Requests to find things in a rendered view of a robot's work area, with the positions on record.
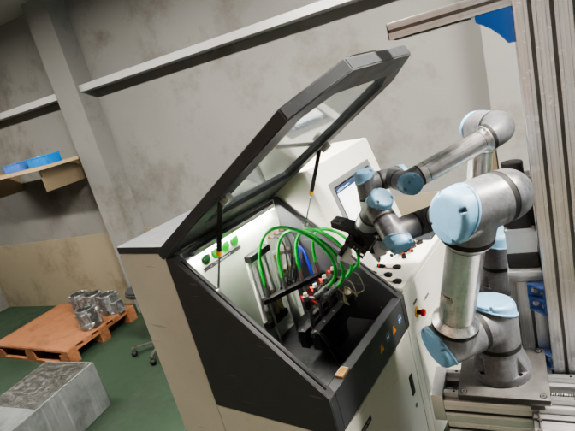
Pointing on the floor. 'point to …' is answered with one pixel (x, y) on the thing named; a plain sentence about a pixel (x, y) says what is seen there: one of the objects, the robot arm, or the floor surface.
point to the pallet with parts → (68, 327)
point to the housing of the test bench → (170, 327)
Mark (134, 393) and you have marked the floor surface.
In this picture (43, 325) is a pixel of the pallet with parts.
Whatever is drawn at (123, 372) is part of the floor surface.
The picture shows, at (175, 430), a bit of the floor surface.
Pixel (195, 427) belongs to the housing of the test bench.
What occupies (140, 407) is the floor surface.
